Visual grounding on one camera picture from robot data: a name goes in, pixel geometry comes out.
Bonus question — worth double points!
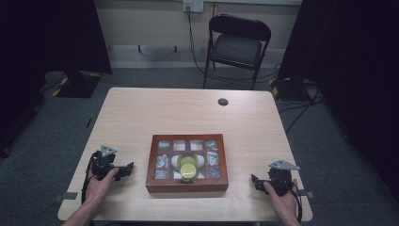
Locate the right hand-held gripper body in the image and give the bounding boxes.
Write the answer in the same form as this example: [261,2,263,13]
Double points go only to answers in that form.
[265,159,301,198]

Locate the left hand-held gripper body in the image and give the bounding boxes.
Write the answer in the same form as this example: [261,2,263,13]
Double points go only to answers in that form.
[90,144,122,181]

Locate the wooden box with glass lid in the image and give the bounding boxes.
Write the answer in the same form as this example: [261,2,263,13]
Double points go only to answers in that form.
[145,134,230,194]

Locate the person's right hand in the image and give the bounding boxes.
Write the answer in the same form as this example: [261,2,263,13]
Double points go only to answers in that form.
[263,178,301,221]

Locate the person's left hand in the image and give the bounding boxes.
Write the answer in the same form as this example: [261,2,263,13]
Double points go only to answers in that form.
[85,168,121,205]

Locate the grey tape strip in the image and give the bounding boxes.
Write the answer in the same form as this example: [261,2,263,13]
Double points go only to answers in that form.
[297,189,315,200]
[53,191,79,202]

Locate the group of white packets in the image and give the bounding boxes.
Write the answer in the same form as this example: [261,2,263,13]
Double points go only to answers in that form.
[154,139,221,180]

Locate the white and green round container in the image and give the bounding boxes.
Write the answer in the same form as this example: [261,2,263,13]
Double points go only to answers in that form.
[170,153,206,172]

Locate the black stand base striped tape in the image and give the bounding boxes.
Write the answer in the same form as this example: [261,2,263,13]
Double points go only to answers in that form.
[51,70,103,99]
[268,76,312,103]

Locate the black curtain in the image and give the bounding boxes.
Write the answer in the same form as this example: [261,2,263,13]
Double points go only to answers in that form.
[0,0,113,158]
[277,0,399,202]

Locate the black folding chair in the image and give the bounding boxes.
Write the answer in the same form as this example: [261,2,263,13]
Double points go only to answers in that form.
[202,13,273,91]

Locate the right hand-held gripper cable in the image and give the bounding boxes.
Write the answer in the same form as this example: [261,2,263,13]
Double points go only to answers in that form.
[290,181,304,224]

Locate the hand-held gripper cable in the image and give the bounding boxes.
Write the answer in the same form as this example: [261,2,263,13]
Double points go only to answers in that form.
[80,153,96,205]
[290,181,304,224]

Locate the left hand-held gripper cable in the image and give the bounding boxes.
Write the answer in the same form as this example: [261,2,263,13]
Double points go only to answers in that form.
[80,153,96,205]

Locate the bundle of black floor cables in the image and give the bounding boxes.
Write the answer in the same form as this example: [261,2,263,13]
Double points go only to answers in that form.
[277,84,327,135]

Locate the white wall socket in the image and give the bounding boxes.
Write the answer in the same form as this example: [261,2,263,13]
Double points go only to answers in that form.
[183,0,205,14]

